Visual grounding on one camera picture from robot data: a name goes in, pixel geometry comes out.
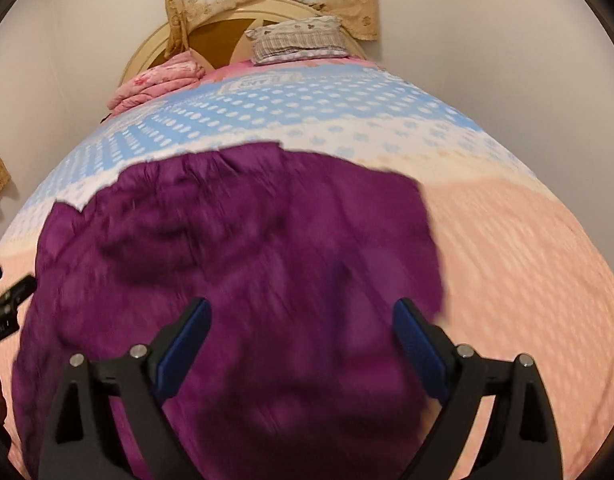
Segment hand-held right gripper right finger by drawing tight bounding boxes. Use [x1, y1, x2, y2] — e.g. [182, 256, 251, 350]
[393, 298, 563, 480]

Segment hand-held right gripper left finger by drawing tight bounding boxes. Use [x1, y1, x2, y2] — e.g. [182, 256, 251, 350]
[39, 297, 213, 480]

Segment purple hooded puffer jacket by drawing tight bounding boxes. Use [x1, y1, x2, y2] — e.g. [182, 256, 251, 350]
[12, 142, 450, 480]

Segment bed with polka-dot bedspread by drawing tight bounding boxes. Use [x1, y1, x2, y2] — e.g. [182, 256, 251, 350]
[0, 57, 614, 480]

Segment folded pink blanket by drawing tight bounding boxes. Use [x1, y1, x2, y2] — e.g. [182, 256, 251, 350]
[107, 52, 206, 111]

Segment cream wooden headboard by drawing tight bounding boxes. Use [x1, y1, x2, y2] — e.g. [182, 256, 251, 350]
[118, 0, 378, 86]

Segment striped pillow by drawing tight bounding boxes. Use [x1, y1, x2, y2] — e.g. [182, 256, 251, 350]
[244, 16, 349, 65]

